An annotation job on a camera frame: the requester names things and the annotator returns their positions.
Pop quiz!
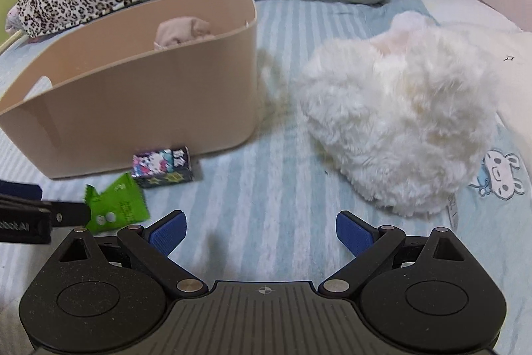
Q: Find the cartoon print blind box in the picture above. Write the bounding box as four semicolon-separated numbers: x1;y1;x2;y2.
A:
131;147;194;188

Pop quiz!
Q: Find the green snack packet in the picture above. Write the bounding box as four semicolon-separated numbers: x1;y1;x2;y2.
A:
84;173;150;234

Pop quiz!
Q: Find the beige cloth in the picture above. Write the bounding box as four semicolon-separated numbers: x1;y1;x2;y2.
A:
153;17;214;51

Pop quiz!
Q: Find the white pillow with bunny print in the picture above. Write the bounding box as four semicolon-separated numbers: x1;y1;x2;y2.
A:
423;0;532;215

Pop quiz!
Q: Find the white fluffy plush toy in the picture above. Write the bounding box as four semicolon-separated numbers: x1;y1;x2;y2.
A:
298;11;498;217

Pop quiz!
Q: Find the beige plastic storage basket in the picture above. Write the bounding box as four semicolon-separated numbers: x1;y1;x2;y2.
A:
1;0;258;178

